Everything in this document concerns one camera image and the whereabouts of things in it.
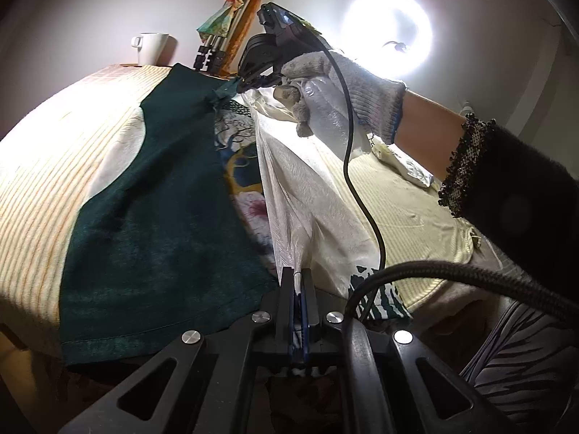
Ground person's right forearm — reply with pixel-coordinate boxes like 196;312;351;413
393;89;579;326

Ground thick braided black cable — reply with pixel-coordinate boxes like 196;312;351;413
341;260;579;434

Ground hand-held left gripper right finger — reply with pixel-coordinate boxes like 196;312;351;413
299;270;506;434

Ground striped cream blanket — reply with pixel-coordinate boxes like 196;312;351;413
0;63;504;362

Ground white mug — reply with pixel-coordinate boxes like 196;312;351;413
131;33;171;68

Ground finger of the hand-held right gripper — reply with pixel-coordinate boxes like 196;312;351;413
235;66;279;95

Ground white printed garment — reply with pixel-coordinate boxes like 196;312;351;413
88;77;413;326

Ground zebra print pants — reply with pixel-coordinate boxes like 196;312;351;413
460;301;579;434

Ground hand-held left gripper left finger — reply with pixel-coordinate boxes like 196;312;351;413
58;268;298;434

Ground ring light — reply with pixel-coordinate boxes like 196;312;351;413
341;0;433;80

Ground thin black cable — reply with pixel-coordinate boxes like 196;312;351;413
289;14;388;322

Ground folded metal tripod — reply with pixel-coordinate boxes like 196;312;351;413
194;0;266;74

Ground dark green garment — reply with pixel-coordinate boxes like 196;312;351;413
59;63;279;367

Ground orange wooden board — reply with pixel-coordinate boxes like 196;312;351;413
223;0;273;77

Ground colourful printed scarf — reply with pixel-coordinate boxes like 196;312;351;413
195;0;269;39

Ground person's right hand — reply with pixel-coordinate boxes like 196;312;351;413
272;50;408;145

